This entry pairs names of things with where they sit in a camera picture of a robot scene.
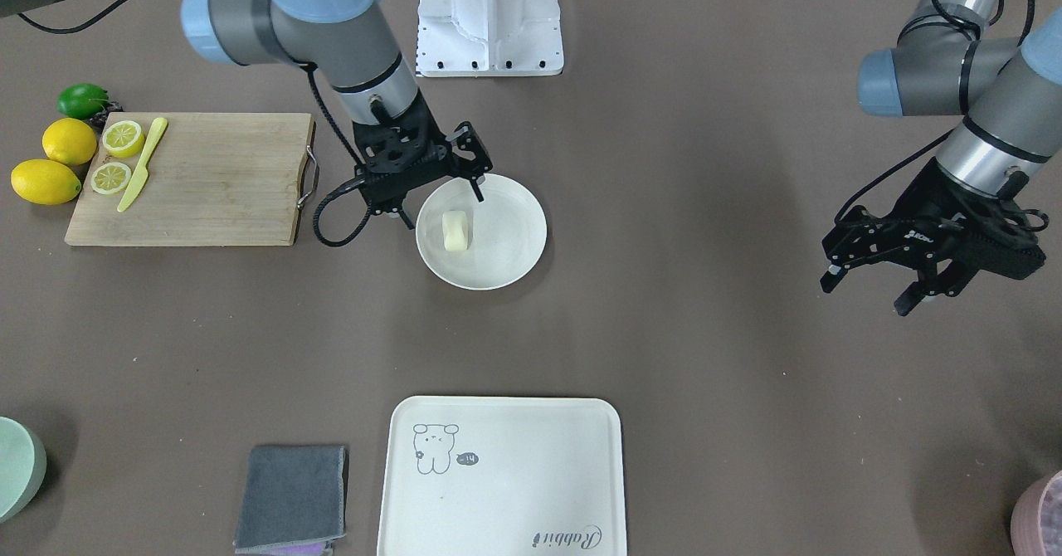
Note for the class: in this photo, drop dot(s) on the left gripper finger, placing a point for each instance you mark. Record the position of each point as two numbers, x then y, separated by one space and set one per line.
833 276
915 294

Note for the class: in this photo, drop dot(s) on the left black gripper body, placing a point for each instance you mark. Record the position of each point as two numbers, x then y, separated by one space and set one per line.
936 217

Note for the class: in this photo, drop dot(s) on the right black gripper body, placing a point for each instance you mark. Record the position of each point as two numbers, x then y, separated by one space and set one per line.
438 154

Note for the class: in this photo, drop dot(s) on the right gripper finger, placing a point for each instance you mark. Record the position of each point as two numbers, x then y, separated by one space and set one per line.
406 217
475 185

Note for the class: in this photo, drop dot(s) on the white round plate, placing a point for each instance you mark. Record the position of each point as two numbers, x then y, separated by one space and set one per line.
507 233

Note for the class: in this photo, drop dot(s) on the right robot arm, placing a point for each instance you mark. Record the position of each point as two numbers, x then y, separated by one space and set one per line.
348 41

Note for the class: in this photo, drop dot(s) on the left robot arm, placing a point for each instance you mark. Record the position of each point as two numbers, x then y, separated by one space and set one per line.
1006 91

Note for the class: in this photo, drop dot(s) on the cream rabbit tray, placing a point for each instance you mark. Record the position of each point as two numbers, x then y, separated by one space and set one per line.
503 476

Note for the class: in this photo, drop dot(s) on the wooden cutting board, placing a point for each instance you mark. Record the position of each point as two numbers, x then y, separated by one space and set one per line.
216 179

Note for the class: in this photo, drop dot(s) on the pink bowl of ice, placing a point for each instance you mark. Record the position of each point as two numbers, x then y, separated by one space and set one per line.
1036 519

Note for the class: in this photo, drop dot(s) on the yellow plastic knife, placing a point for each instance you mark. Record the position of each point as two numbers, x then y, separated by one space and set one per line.
140 173

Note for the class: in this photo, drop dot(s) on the lemon half near lime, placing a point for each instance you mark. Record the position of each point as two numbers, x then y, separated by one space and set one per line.
123 139

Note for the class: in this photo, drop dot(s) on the grey folded cloth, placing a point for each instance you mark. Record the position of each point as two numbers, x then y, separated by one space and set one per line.
293 500

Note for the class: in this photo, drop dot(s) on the lemon half outer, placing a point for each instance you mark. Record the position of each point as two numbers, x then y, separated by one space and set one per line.
110 177

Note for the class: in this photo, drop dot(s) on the green lime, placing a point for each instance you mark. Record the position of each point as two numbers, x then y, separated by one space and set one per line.
82 101

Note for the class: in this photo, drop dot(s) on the whole lemon near lime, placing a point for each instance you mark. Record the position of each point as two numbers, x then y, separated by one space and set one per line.
69 141

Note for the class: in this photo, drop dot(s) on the whole lemon outer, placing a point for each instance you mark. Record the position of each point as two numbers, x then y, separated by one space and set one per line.
45 182

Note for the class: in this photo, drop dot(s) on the green ceramic bowl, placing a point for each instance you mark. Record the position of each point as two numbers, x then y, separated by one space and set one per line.
23 465

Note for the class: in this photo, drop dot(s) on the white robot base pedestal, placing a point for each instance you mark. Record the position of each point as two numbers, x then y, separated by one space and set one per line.
489 38

